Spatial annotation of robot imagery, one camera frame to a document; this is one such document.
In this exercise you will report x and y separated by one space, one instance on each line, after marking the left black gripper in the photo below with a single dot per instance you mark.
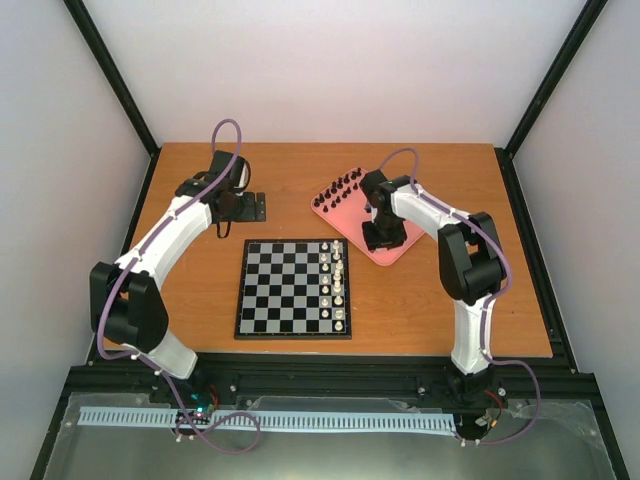
260 216

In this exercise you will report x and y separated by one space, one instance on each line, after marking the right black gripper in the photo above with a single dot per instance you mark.
372 240

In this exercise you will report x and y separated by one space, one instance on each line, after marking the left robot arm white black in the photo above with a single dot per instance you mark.
125 296

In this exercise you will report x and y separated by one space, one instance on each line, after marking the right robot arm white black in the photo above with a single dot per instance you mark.
473 269

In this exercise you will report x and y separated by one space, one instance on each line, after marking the pink plastic tray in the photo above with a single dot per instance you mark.
347 211

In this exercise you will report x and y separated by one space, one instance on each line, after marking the black and silver chessboard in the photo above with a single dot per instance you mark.
280 290

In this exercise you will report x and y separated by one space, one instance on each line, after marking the black aluminium frame base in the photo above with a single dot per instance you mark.
253 375

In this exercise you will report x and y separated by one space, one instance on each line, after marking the light blue cable duct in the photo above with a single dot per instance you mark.
271 421

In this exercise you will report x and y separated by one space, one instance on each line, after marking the left frame post black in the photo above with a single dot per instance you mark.
103 57

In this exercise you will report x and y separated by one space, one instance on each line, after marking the frame post black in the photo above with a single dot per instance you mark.
103 57
579 31

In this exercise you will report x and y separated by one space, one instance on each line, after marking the right frame post black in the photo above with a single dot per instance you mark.
579 31

